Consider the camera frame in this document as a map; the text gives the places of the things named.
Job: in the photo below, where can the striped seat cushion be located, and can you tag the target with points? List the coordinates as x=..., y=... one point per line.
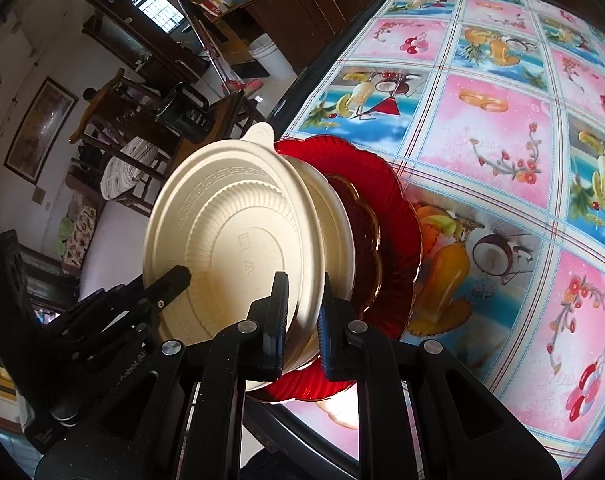
x=132, y=165

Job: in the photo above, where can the black electric kettle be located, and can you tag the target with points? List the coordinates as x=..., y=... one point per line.
x=182, y=115

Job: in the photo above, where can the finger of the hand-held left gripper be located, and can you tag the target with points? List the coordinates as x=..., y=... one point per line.
x=167, y=287

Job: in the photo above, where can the floral patterned cushion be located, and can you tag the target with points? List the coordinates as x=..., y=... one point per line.
x=82, y=235

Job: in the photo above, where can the white plastic bucket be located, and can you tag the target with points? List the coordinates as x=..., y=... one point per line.
x=272, y=60

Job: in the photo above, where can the fruit print tablecloth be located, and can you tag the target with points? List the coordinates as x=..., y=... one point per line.
x=492, y=125

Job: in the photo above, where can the large red glass plate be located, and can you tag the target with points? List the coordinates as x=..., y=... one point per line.
x=397, y=240

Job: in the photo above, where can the red dustpan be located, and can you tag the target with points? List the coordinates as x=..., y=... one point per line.
x=252, y=84

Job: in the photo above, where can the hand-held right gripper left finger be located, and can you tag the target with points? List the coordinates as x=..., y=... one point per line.
x=277, y=330

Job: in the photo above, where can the framed wall painting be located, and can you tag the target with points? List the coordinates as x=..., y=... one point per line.
x=40, y=130

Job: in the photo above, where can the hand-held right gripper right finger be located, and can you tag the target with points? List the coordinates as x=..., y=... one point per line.
x=328, y=345

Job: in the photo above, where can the wooden armchair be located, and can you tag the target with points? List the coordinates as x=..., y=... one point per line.
x=110, y=105

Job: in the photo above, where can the window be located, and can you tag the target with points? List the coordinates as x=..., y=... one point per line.
x=155, y=7

